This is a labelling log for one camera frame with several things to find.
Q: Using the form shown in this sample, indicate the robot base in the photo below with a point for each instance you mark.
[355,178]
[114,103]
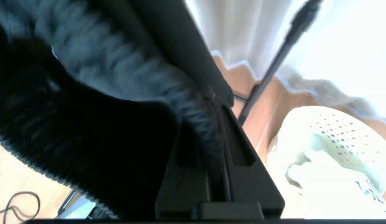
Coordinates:
[77,208]

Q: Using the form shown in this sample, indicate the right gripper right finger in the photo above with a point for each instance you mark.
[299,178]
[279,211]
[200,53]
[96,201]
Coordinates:
[258,193]

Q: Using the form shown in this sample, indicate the white laundry basket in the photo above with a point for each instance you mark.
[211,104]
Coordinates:
[335,124]

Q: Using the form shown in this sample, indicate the black clothes rack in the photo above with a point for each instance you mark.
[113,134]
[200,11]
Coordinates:
[275,68]

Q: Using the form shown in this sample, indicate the white printed garment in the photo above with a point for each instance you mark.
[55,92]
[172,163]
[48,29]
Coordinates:
[329,186]

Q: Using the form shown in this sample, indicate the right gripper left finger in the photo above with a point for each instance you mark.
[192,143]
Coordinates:
[180,193]

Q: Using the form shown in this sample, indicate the black shorts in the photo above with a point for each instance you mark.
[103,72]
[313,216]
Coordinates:
[87,140]

